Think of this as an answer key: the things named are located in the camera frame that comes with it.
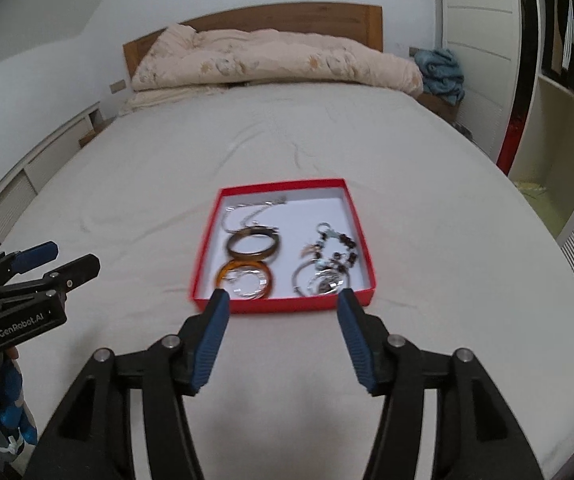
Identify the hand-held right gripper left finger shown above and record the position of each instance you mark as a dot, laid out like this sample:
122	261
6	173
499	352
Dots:
209	345

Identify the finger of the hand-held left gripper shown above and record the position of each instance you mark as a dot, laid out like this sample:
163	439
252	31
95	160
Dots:
37	255
74	270

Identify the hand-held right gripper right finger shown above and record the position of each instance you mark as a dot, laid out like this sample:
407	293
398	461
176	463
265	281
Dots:
356	345

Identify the red jewelry box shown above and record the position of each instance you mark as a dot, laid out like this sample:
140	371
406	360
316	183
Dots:
307	210

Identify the person's left hand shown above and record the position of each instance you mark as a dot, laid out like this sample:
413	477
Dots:
13	353

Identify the orange bangle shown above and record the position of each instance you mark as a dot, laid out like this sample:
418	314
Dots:
223	274

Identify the white low cabinet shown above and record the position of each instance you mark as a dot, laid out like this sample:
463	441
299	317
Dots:
17	180

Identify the large thin silver hoop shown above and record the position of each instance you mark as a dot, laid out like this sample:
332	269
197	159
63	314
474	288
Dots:
295	277

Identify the dark brown bangle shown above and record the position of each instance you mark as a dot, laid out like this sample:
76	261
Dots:
232	245

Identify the bed with white sheet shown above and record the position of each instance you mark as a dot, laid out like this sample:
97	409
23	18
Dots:
142	185

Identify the wooden nightstand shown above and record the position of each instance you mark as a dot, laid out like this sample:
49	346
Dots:
437	106

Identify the blue crumpled cloth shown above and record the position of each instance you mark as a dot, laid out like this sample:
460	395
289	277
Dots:
439	75

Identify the beige floral duvet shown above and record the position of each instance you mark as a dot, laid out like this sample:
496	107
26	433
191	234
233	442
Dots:
267	60

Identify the cream open shelf unit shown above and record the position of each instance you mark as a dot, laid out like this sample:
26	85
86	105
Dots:
567	125

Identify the white wardrobe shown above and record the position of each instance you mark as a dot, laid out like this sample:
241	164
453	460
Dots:
477	60

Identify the wooden headboard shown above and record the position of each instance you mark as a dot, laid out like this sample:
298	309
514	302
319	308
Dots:
292	15

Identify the wall socket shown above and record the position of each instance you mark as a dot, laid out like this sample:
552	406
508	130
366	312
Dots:
117	86

